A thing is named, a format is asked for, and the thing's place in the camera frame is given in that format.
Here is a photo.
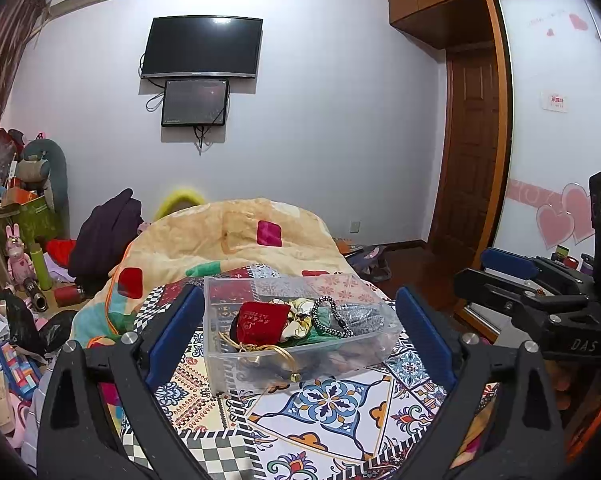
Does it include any black white braided cord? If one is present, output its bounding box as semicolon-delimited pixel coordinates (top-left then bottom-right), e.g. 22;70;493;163
309;294;355;338

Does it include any red velvet gold pouch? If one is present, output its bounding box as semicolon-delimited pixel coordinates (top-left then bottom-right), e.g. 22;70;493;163
219;301;301;384

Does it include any clear plastic storage box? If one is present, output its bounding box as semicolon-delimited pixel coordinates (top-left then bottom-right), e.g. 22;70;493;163
204;274;402;393

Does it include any brown wooden door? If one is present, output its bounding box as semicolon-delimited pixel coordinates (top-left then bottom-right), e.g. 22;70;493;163
429;48;499;268

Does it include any grey backpack on floor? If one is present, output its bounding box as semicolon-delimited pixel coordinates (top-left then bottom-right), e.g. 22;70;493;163
335;238;391;283

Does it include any silver mesh pouch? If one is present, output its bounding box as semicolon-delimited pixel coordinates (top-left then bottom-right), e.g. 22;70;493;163
337;304;385;336

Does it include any patterned colourful bedsheet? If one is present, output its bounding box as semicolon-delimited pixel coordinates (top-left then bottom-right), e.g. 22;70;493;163
119;263;502;480

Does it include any red cylinder can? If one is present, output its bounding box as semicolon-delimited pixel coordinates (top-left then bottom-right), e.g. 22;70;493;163
53;284;87;308

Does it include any white wardrobe sliding door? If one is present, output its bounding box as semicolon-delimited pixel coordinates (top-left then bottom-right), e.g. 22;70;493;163
493;0;601;258

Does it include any green bottle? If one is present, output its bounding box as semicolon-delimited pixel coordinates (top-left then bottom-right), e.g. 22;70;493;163
29;243;53;290

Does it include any green knitted cloth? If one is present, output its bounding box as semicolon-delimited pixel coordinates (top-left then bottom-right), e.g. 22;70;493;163
279;310;338;348

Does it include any pink rabbit toy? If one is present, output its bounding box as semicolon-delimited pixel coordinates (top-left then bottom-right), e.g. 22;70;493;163
5;223;36;287

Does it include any dark purple garment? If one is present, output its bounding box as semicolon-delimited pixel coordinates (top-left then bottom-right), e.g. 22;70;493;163
68;188;143;296

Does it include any green cardboard box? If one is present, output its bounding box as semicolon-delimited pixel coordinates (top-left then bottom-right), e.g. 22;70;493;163
0;197;64;248

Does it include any beige patchwork blanket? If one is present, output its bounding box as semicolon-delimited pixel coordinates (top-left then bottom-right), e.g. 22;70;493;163
70;198;353;347

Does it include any grey green plush toy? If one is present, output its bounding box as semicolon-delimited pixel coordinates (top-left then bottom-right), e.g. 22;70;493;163
16;139;68;214

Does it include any wall power socket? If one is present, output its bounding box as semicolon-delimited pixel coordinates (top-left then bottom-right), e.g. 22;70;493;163
349;221;361;234

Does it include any small wall monitor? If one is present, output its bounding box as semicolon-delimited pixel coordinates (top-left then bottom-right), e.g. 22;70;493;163
162;78;230;127

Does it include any large wall television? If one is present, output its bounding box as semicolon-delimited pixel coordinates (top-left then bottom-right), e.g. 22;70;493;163
141;15;264;79

